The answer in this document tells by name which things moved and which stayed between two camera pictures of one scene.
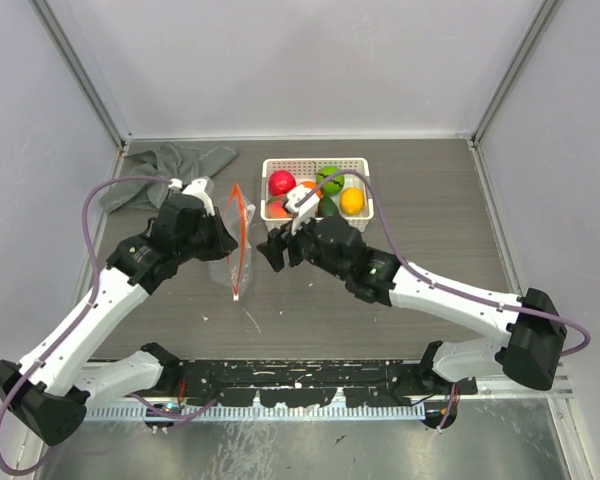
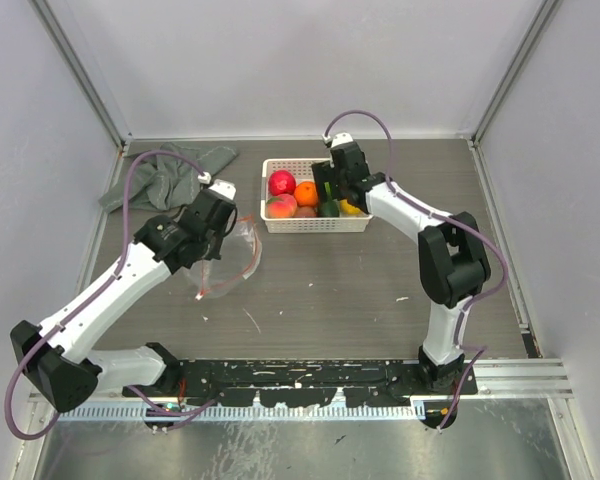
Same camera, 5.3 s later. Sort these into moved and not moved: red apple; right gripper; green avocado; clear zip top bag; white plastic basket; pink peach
Moved: right gripper; clear zip top bag
Not moved: green avocado; white plastic basket; red apple; pink peach
